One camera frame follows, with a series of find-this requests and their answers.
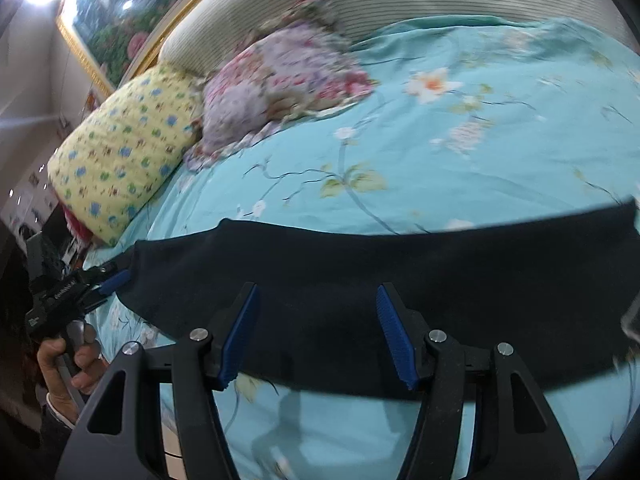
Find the person's left forearm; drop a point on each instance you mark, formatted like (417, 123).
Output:
(52, 435)

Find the dark navy pants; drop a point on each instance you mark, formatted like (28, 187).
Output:
(350, 305)

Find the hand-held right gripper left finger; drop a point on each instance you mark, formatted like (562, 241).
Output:
(239, 332)

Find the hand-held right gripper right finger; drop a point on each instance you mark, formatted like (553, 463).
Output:
(395, 332)

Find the person's left hand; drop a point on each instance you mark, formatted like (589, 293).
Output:
(70, 360)

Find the yellow floral pillow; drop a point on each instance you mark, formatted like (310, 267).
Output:
(125, 155)

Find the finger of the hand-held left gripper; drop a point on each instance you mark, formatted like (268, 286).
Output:
(107, 288)
(112, 278)

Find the pink purple floral pillow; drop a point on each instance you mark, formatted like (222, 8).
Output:
(280, 80)

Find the gold framed landscape painting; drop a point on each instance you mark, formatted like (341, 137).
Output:
(120, 10)

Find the turquoise floral bed sheet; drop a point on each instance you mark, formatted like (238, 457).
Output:
(400, 160)

